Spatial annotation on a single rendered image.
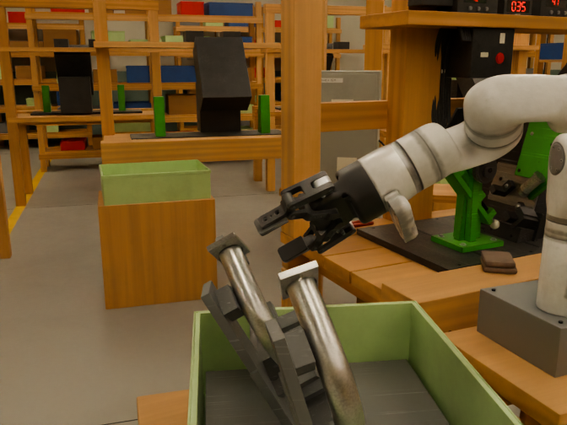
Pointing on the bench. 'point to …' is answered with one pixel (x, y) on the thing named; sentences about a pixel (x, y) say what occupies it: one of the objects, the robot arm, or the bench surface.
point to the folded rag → (498, 262)
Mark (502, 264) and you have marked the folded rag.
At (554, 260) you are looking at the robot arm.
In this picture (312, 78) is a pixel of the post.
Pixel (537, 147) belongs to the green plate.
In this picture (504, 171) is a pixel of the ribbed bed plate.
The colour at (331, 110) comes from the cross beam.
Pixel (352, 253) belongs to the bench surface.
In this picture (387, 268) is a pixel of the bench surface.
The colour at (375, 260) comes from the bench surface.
